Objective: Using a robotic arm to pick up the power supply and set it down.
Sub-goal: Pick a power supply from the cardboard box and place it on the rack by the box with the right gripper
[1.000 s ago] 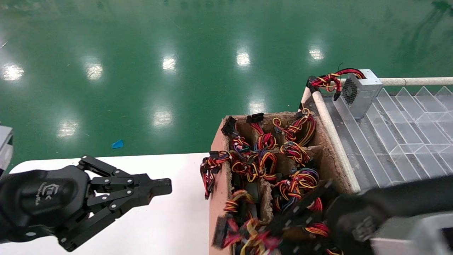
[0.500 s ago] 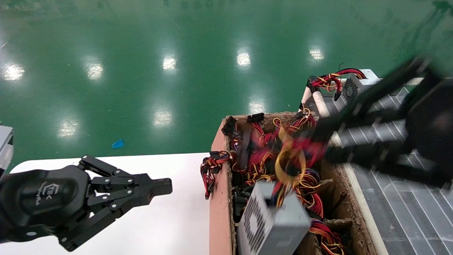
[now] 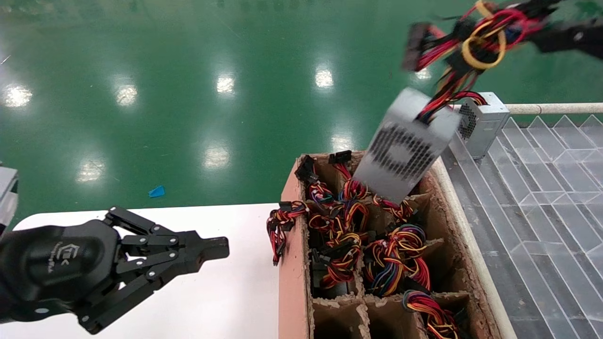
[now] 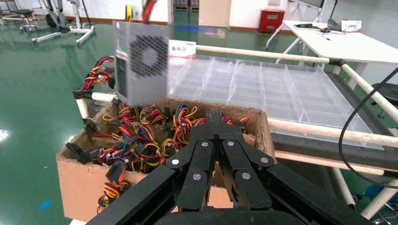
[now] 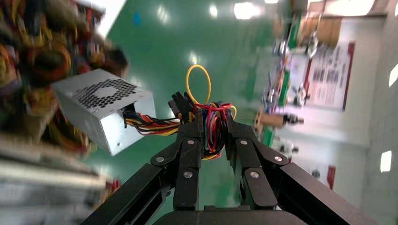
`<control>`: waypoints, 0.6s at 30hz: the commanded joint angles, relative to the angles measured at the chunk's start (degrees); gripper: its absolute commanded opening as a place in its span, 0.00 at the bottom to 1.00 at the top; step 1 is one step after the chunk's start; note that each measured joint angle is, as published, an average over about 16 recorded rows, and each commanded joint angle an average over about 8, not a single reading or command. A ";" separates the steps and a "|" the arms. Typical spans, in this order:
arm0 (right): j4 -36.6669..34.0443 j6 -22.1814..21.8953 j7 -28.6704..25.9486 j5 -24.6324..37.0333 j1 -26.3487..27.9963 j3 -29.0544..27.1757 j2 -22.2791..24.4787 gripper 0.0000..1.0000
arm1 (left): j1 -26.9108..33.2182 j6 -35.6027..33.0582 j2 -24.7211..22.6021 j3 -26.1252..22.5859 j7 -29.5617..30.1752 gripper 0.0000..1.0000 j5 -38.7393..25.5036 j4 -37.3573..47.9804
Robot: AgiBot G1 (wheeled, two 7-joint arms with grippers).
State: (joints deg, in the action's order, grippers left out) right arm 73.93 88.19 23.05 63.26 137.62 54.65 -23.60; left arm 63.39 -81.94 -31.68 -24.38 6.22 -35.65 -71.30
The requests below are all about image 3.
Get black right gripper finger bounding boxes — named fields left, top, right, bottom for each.
left=506, top=0, right=566, bottom=17
left=530, top=18, right=603, bottom=60

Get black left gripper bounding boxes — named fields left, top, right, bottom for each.
left=0, top=206, right=230, bottom=335

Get grey power supply yellow wires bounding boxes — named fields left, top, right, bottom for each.
left=353, top=0, right=542, bottom=206

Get divided brown cardboard box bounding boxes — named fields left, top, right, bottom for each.
left=279, top=150, right=503, bottom=339

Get colourful wire bundle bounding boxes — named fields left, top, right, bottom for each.
left=266, top=200, right=310, bottom=267

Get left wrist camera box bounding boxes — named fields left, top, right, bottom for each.
left=0, top=165, right=19, bottom=227

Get grey power supply red wires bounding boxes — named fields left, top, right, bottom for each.
left=452, top=91, right=511, bottom=160

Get white rack pipe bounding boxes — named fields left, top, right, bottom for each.
left=430, top=158, right=520, bottom=339
left=505, top=102, right=603, bottom=115

